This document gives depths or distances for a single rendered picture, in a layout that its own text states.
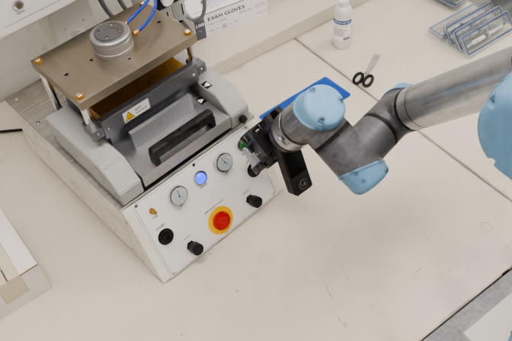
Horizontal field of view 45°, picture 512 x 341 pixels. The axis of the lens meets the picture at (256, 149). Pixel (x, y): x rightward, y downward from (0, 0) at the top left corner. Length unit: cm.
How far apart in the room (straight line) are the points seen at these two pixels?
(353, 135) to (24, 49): 103
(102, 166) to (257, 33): 74
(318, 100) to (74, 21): 61
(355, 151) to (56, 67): 59
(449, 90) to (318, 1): 95
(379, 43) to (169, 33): 72
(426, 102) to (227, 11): 87
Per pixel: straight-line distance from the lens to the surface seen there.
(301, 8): 183
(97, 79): 118
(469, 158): 149
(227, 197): 130
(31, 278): 131
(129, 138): 125
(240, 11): 176
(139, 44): 124
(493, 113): 71
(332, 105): 99
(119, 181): 117
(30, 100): 148
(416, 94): 102
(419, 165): 146
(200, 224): 128
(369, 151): 102
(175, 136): 117
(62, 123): 128
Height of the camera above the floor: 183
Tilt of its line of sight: 47 degrees down
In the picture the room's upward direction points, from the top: 6 degrees counter-clockwise
